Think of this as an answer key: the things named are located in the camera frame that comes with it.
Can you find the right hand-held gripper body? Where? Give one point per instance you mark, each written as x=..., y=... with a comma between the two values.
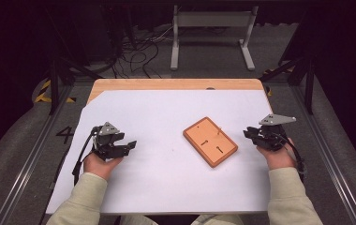
x=271, y=139

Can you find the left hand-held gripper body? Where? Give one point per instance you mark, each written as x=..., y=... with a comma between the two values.
x=104, y=146

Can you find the person's left hand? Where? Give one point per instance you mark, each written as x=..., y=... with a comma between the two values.
x=99, y=166

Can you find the person's right hand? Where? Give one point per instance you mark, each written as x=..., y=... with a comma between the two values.
x=279, y=159

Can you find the small wooden peg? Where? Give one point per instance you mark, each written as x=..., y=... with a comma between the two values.
x=219, y=130

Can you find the small black screw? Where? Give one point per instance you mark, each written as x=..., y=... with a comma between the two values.
x=219, y=149
x=204, y=142

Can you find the yellow black hazard tape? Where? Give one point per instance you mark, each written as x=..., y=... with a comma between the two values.
x=269, y=91
x=43, y=93

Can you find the white paper sheet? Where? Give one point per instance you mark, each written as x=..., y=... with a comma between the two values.
x=160, y=175

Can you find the orange wooden board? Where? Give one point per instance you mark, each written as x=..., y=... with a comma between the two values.
x=209, y=156

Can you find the black metal stand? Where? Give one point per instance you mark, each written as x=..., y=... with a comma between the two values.
x=54, y=81
x=307, y=78

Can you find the person's legs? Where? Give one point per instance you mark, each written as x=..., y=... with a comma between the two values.
x=216, y=219

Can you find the white metal stand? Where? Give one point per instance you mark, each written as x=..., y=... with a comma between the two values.
x=212, y=19

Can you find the aluminium floor rail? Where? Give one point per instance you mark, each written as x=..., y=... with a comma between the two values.
x=26, y=168
x=329, y=156

